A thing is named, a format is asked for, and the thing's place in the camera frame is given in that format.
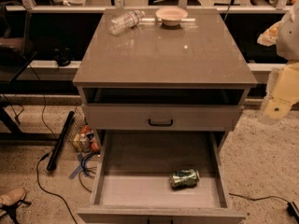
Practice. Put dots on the black drawer handle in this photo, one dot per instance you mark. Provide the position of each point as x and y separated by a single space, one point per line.
160 123

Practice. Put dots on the dark office chair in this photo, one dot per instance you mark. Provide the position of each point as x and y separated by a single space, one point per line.
16 53

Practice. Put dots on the grey drawer cabinet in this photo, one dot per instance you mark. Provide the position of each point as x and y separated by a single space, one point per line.
197 63

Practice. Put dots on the black long bar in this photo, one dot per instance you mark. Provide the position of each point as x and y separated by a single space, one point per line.
60 142

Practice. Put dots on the white shallow bowl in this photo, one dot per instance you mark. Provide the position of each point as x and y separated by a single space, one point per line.
171 16

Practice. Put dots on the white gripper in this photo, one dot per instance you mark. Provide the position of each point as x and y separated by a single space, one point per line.
289 41

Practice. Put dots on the open middle drawer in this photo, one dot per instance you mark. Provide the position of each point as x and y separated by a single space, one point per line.
132 181

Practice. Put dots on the black round device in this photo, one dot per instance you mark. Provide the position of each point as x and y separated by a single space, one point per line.
63 57

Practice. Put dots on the tan shoe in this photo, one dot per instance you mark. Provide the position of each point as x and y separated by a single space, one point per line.
12 197

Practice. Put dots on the green crushed soda can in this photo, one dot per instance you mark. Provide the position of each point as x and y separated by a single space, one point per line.
184 178

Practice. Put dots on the closed top drawer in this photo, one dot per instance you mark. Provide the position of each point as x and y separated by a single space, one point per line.
219 118

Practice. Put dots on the wire basket with items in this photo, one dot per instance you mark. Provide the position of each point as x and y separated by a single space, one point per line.
81 136

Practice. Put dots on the clear plastic water bottle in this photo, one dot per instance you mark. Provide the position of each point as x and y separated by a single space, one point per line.
127 20

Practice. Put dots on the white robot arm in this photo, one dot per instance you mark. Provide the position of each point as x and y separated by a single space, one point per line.
287 45

